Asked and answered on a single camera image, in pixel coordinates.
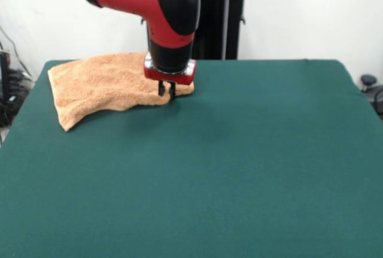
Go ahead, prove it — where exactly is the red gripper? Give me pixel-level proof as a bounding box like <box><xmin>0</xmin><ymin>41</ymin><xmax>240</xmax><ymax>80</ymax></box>
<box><xmin>143</xmin><ymin>54</ymin><xmax>197</xmax><ymax>102</ymax></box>

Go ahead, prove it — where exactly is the tan terry towel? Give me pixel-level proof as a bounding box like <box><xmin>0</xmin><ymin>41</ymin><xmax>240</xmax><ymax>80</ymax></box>
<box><xmin>47</xmin><ymin>53</ymin><xmax>196</xmax><ymax>133</ymax></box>

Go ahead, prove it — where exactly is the dark green table cloth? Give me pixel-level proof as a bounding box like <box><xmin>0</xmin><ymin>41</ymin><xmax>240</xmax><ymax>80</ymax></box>
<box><xmin>0</xmin><ymin>59</ymin><xmax>383</xmax><ymax>258</ymax></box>

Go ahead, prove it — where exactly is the black equipment pile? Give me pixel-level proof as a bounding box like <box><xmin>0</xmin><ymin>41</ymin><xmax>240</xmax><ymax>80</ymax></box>
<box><xmin>0</xmin><ymin>69</ymin><xmax>35</xmax><ymax>128</ymax></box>

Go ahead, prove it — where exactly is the black computer tower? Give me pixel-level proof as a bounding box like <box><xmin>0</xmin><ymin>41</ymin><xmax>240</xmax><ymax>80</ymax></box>
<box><xmin>0</xmin><ymin>50</ymin><xmax>12</xmax><ymax>103</ymax></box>

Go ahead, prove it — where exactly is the black office chair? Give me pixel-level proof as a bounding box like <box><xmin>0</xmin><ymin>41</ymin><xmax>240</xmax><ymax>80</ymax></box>
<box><xmin>360</xmin><ymin>74</ymin><xmax>383</xmax><ymax>121</ymax></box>

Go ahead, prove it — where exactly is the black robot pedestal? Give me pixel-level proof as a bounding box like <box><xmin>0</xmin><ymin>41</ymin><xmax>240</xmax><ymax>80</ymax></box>
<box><xmin>140</xmin><ymin>0</ymin><xmax>260</xmax><ymax>60</ymax></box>

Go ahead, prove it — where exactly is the grey cable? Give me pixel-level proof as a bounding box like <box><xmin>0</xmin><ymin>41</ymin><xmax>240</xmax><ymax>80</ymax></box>
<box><xmin>0</xmin><ymin>26</ymin><xmax>31</xmax><ymax>76</ymax></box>

